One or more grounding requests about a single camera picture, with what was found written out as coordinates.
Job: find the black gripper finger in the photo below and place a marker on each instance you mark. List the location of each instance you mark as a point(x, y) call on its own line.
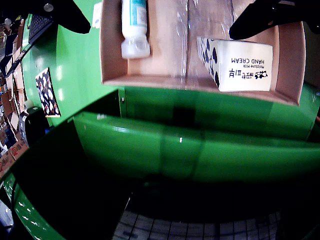
point(275, 12)
point(67, 17)

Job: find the cow print hand cream box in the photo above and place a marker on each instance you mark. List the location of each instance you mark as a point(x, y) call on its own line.
point(245, 65)

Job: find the white bottle with teal label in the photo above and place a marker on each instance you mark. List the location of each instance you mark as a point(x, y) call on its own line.
point(133, 25)

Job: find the floral print box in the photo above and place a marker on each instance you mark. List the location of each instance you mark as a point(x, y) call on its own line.
point(47, 95)

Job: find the shallow cardboard tray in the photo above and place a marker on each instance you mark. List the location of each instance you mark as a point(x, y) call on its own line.
point(167, 50)

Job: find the flattened printed paper carton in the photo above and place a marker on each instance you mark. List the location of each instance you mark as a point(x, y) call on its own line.
point(97, 15)

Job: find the black keyboard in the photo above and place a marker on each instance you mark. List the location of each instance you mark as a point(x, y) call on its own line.
point(37, 25)

